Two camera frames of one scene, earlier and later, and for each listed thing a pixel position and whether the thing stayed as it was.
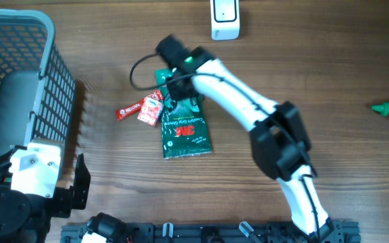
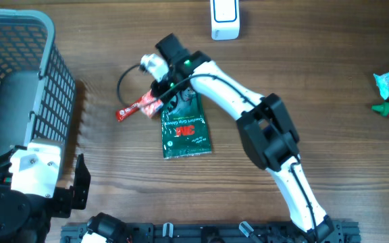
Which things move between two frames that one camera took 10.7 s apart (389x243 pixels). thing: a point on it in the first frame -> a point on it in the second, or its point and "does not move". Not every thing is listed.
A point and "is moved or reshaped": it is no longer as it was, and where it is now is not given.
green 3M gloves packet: (185, 127) does not move
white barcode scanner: (225, 19) does not move
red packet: (151, 108) is moved or reshaped
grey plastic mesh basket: (26, 90) does not move
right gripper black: (177, 93) -> (158, 88)
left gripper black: (76, 196) does not move
